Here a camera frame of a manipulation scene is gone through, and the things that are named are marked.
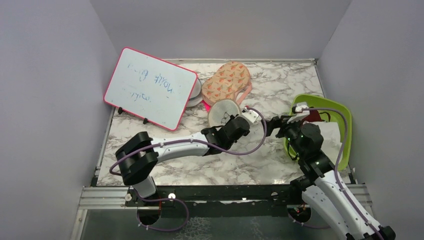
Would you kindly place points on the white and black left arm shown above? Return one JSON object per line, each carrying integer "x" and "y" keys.
{"x": 137, "y": 158}

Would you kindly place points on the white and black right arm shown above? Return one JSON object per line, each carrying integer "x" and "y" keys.
{"x": 322, "y": 187}

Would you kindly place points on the white mesh laundry bag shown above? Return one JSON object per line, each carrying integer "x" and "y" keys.
{"x": 220, "y": 113}

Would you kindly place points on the white round object behind whiteboard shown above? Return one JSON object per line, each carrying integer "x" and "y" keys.
{"x": 196, "y": 95}

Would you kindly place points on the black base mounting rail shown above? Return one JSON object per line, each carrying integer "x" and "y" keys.
{"x": 218, "y": 201}

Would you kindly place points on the orange patterned bra wash bag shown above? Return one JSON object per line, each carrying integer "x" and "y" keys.
{"x": 232, "y": 81}

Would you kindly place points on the pink framed whiteboard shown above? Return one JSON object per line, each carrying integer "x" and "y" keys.
{"x": 150, "y": 88}

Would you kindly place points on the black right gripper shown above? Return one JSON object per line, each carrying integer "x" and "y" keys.
{"x": 277, "y": 122}

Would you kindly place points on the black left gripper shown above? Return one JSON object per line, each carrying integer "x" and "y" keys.
{"x": 232, "y": 117}

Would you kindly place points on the dark red cloth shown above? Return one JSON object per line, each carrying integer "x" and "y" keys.
{"x": 318, "y": 116}

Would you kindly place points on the green plastic basin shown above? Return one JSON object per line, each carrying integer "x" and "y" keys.
{"x": 321, "y": 102}

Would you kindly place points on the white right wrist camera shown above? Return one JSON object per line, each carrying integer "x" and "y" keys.
{"x": 300, "y": 111}

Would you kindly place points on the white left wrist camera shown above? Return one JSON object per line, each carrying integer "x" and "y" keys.
{"x": 250, "y": 115}

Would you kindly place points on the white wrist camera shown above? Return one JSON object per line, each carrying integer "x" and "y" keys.
{"x": 300, "y": 111}
{"x": 250, "y": 115}

